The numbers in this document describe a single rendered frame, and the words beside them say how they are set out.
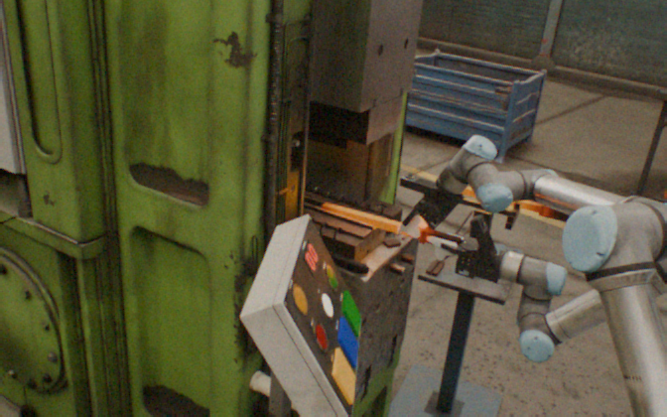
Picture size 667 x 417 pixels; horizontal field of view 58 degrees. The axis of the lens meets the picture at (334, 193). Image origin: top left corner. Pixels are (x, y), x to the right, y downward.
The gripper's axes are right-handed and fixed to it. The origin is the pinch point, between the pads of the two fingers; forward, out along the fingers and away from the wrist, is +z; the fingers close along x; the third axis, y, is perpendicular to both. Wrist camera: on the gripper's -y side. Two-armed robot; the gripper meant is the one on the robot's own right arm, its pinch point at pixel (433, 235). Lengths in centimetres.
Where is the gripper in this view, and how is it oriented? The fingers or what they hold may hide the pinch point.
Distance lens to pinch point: 166.2
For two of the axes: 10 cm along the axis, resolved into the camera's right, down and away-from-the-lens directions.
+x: 5.1, -3.2, 8.0
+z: -8.6, -2.5, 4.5
